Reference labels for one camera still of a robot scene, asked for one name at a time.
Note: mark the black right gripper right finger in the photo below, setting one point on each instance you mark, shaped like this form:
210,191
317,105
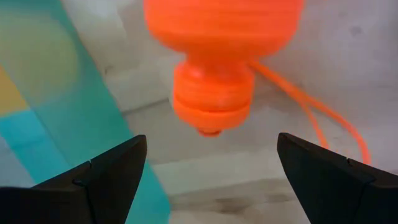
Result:
335,193

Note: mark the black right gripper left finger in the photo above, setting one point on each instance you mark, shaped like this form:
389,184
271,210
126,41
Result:
93,193

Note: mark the orange plastic bottle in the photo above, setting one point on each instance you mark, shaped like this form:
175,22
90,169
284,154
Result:
217,31

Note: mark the teal translucent tray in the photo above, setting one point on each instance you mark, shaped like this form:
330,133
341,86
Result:
87,124

